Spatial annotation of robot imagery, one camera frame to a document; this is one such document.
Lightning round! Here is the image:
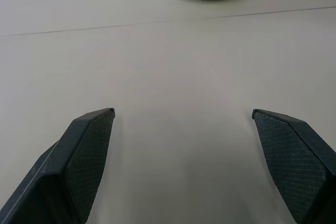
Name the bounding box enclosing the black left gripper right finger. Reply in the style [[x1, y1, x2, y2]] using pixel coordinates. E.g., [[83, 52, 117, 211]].
[[251, 109, 336, 224]]

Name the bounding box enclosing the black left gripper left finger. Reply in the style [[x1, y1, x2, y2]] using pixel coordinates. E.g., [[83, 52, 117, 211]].
[[0, 107, 116, 224]]

